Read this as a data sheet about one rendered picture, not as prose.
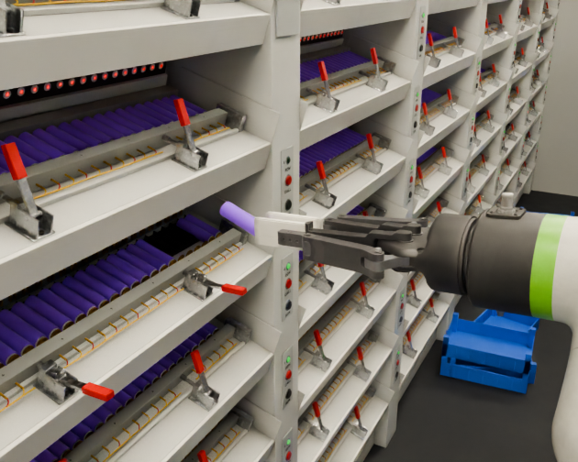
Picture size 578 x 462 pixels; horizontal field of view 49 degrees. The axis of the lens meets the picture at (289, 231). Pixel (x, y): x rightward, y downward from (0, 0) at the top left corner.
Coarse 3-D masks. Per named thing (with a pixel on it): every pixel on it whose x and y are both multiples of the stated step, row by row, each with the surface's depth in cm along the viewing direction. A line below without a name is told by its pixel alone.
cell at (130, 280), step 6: (102, 258) 90; (96, 264) 89; (102, 264) 89; (108, 264) 89; (108, 270) 88; (114, 270) 88; (120, 270) 88; (114, 276) 88; (120, 276) 88; (126, 276) 88; (126, 282) 87; (132, 282) 87
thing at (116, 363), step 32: (224, 224) 107; (256, 256) 105; (160, 320) 85; (192, 320) 89; (96, 352) 77; (128, 352) 79; (160, 352) 84; (32, 384) 70; (96, 384) 73; (0, 416) 66; (32, 416) 67; (64, 416) 70; (0, 448) 63; (32, 448) 67
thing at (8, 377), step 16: (224, 240) 102; (192, 256) 96; (208, 256) 98; (224, 256) 100; (160, 272) 90; (176, 272) 91; (144, 288) 86; (160, 288) 88; (176, 288) 90; (112, 304) 82; (128, 304) 83; (144, 304) 85; (160, 304) 86; (96, 320) 78; (112, 320) 81; (64, 336) 74; (80, 336) 76; (112, 336) 79; (32, 352) 71; (48, 352) 72; (64, 352) 74; (80, 352) 75; (0, 368) 68; (16, 368) 69; (32, 368) 70; (0, 384) 66; (16, 384) 68; (16, 400) 67
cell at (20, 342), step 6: (0, 324) 74; (0, 330) 73; (6, 330) 73; (12, 330) 74; (0, 336) 73; (6, 336) 73; (12, 336) 73; (18, 336) 73; (6, 342) 73; (12, 342) 72; (18, 342) 72; (24, 342) 73; (12, 348) 72; (18, 348) 72; (24, 348) 72; (18, 354) 72
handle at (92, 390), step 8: (64, 368) 69; (64, 376) 70; (64, 384) 69; (72, 384) 68; (80, 384) 68; (88, 384) 68; (88, 392) 67; (96, 392) 67; (104, 392) 66; (112, 392) 67; (104, 400) 66
